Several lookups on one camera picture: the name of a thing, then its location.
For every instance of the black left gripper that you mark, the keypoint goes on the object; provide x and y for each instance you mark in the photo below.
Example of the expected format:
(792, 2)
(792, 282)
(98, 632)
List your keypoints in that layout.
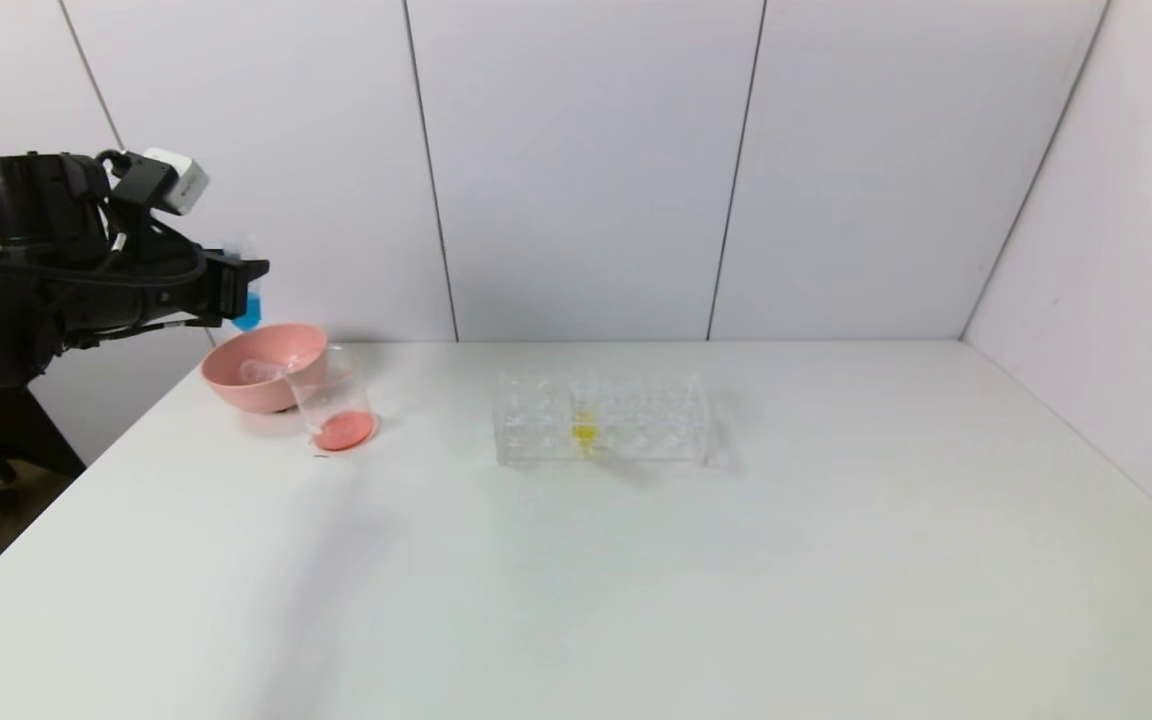
(230, 288)

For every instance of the test tube with blue pigment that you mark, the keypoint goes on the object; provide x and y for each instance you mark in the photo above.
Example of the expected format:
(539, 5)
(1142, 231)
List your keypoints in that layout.
(248, 310)

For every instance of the test tube with red pigment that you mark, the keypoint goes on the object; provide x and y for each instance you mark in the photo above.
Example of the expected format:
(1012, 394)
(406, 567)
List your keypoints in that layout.
(266, 370)

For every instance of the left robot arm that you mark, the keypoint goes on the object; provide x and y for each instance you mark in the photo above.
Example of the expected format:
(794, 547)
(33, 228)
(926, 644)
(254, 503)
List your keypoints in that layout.
(6, 290)

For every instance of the test tube with yellow pigment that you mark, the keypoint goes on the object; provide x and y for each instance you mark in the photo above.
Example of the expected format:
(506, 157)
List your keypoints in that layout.
(584, 430)

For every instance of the clear acrylic test tube rack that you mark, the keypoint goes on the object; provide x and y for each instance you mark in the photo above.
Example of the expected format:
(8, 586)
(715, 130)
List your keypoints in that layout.
(626, 430)

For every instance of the pink bowl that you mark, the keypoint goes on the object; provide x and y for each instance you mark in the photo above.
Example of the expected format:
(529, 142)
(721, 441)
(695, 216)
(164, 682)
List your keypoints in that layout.
(256, 380)

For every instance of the clear glass beaker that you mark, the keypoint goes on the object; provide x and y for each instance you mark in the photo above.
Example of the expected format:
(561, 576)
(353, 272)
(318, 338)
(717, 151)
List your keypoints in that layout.
(341, 425)

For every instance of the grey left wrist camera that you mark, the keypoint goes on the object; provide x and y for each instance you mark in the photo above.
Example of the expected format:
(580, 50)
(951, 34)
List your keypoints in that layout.
(166, 180)

